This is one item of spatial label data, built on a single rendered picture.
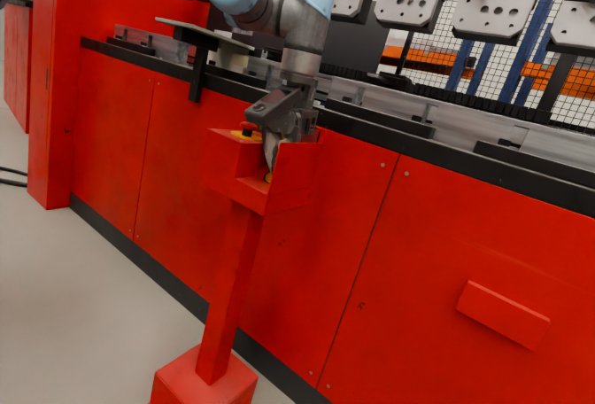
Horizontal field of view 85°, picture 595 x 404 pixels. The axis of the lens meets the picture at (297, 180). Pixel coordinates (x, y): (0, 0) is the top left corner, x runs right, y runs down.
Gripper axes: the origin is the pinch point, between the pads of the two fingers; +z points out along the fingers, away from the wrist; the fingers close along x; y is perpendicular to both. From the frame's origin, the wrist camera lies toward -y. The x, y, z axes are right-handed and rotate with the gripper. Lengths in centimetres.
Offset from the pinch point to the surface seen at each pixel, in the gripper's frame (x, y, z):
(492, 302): -47, 19, 15
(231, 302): 2.2, -3.4, 34.8
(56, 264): 91, -9, 73
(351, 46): 36, 90, -34
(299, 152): -4.9, 1.1, -5.5
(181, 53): 85, 37, -15
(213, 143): 12.1, -6.2, -2.6
